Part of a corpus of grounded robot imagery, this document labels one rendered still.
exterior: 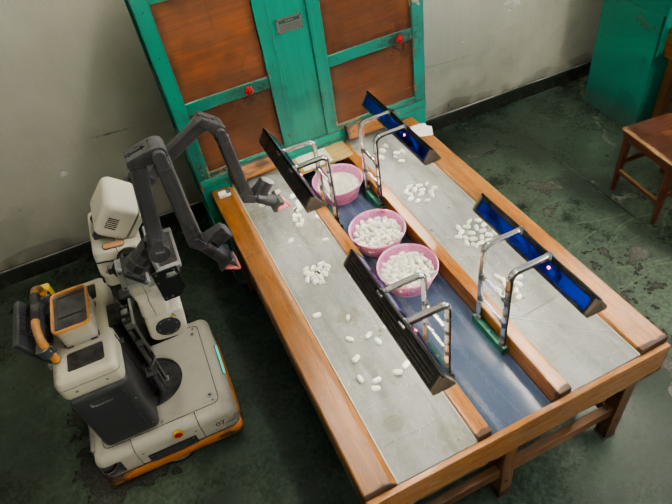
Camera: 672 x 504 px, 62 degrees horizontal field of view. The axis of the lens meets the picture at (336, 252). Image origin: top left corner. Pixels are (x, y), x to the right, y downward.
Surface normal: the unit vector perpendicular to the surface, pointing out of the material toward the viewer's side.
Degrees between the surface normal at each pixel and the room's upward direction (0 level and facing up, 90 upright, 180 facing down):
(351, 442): 0
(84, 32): 90
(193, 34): 90
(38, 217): 90
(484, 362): 0
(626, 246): 0
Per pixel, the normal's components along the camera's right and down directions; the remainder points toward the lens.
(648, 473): -0.14, -0.70
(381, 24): 0.41, 0.60
